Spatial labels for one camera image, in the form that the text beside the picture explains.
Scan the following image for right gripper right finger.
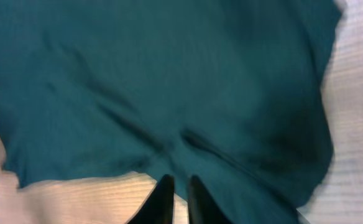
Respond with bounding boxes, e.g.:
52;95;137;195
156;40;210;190
187;175;231;224

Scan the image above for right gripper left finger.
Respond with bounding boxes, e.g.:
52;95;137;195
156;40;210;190
127;174;175;224

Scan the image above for black t-shirt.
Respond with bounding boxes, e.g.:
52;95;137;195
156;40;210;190
0;0;342;223

